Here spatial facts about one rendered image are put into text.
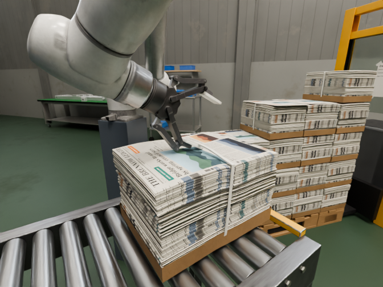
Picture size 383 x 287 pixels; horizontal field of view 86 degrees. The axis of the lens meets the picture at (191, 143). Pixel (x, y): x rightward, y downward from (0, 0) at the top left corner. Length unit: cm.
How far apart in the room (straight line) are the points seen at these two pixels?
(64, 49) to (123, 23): 11
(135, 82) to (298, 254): 56
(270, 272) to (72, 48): 59
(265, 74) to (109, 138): 393
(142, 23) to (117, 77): 11
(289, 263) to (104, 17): 62
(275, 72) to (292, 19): 96
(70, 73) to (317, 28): 469
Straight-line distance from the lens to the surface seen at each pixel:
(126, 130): 119
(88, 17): 37
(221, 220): 56
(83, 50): 39
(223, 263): 60
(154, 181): 42
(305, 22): 490
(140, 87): 44
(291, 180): 175
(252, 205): 62
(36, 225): 82
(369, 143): 259
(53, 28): 42
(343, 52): 261
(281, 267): 60
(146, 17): 35
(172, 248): 49
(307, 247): 68
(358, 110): 203
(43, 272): 65
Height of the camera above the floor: 122
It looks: 17 degrees down
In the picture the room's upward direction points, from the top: straight up
